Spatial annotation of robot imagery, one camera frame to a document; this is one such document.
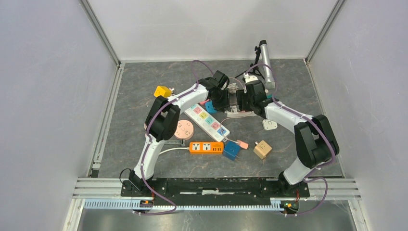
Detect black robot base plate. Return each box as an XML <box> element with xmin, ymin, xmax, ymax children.
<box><xmin>121</xmin><ymin>177</ymin><xmax>310</xmax><ymax>206</ymax></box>

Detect small white power strip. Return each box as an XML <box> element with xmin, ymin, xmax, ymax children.
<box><xmin>225</xmin><ymin>106</ymin><xmax>256</xmax><ymax>118</ymax></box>

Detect white square plug adapter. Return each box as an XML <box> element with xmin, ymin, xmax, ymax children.
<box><xmin>262</xmin><ymin>119</ymin><xmax>278</xmax><ymax>130</ymax></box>

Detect white orange-strip cable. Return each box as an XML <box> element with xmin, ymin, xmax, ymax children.
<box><xmin>158</xmin><ymin>146</ymin><xmax>190</xmax><ymax>157</ymax></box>

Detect yellow cube socket adapter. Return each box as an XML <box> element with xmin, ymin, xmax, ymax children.
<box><xmin>153</xmin><ymin>86</ymin><xmax>173</xmax><ymax>98</ymax></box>

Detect long white power strip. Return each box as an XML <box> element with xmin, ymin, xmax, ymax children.
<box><xmin>184</xmin><ymin>104</ymin><xmax>230</xmax><ymax>142</ymax></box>

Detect beige dragon cube adapter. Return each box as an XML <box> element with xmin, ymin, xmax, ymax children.
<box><xmin>254</xmin><ymin>140</ymin><xmax>272</xmax><ymax>160</ymax></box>

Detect light blue cube adapter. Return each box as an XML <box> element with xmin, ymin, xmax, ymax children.
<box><xmin>204</xmin><ymin>101</ymin><xmax>217</xmax><ymax>114</ymax></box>

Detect silver cylindrical flashlight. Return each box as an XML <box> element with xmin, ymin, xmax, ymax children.
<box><xmin>259</xmin><ymin>40</ymin><xmax>275</xmax><ymax>90</ymax></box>

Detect orange power strip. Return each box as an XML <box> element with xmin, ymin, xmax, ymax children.
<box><xmin>189</xmin><ymin>142</ymin><xmax>224</xmax><ymax>155</ymax></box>

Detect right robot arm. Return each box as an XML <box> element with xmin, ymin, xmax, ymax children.
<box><xmin>237</xmin><ymin>79</ymin><xmax>340</xmax><ymax>196</ymax></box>

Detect pink round power socket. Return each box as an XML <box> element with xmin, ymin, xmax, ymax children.
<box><xmin>174</xmin><ymin>120</ymin><xmax>194</xmax><ymax>140</ymax></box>

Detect salmon small cube adapter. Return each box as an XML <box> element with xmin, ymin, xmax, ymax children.
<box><xmin>236</xmin><ymin>140</ymin><xmax>249</xmax><ymax>149</ymax></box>

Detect blue cube socket adapter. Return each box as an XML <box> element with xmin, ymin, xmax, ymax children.
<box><xmin>223</xmin><ymin>141</ymin><xmax>241</xmax><ymax>161</ymax></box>

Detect white coiled charging cable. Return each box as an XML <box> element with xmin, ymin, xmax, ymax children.
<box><xmin>226</xmin><ymin>76</ymin><xmax>244</xmax><ymax>95</ymax></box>

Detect pink plug adapter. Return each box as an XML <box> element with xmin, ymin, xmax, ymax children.
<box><xmin>199</xmin><ymin>99</ymin><xmax>210</xmax><ymax>105</ymax></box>

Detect grey plastic bracket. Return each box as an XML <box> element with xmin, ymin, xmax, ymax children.
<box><xmin>165</xmin><ymin>140</ymin><xmax>185</xmax><ymax>147</ymax></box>

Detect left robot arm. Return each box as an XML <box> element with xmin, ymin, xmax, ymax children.
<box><xmin>129</xmin><ymin>71</ymin><xmax>229</xmax><ymax>196</ymax></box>

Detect aluminium slotted rail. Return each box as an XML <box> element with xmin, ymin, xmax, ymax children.
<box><xmin>84</xmin><ymin>199</ymin><xmax>284</xmax><ymax>211</ymax></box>

